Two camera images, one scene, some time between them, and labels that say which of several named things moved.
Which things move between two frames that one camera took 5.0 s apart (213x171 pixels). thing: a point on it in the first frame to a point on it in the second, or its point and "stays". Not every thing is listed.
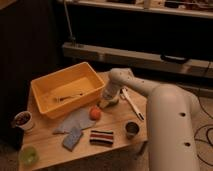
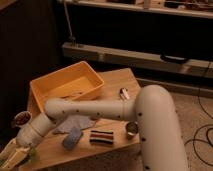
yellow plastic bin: (65, 91) stays
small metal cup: (132, 128) stays
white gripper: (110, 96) to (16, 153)
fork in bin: (63, 99) stays
